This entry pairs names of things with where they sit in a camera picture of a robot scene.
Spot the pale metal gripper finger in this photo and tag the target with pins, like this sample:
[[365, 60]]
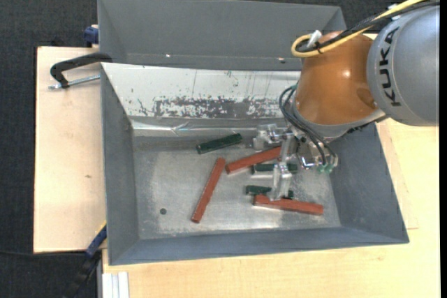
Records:
[[280, 181], [264, 136]]

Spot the dark green flat block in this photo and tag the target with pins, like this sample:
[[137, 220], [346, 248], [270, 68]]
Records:
[[219, 143], [257, 190], [267, 168]]

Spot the red-brown flat block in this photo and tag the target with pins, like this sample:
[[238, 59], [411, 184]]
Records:
[[209, 190], [297, 206], [253, 160]]

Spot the grey metal bin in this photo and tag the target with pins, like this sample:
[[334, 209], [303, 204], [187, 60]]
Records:
[[181, 28]]

